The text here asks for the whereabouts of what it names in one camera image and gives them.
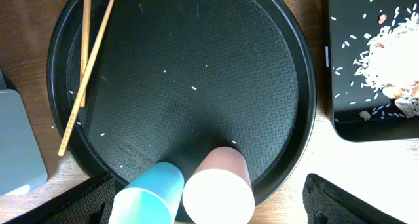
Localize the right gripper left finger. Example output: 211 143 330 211
7 172 115 224

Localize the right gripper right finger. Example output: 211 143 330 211
303 174 401 224

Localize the food scraps and rice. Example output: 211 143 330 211
363 14 418 117

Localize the grey plastic dishwasher rack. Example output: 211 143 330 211
1 77 48 196

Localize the blue cup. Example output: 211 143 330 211
109 162 185 224

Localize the pink cup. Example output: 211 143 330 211
182 147 255 223

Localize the round black serving tray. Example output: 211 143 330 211
67 0 316 203

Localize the wooden chopstick lower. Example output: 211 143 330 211
58 0 115 157

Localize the wooden chopstick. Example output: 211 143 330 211
79 0 93 108
58 0 115 157

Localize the wooden chopstick upper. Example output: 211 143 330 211
79 0 93 108

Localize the black rectangular tray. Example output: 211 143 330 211
322 0 418 142

